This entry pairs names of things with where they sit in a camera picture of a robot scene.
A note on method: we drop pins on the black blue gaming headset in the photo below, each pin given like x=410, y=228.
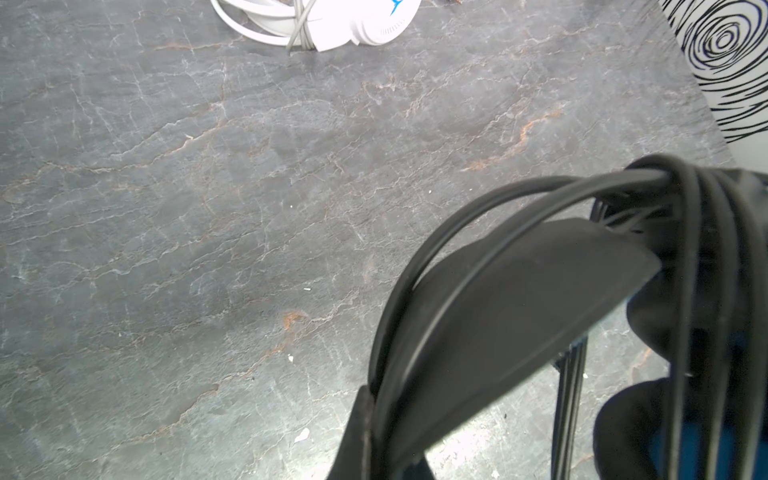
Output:
x=515, y=281

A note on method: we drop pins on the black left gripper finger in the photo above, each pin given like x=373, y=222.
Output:
x=354, y=457

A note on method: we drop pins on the white gaming headset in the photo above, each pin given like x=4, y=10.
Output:
x=321, y=25

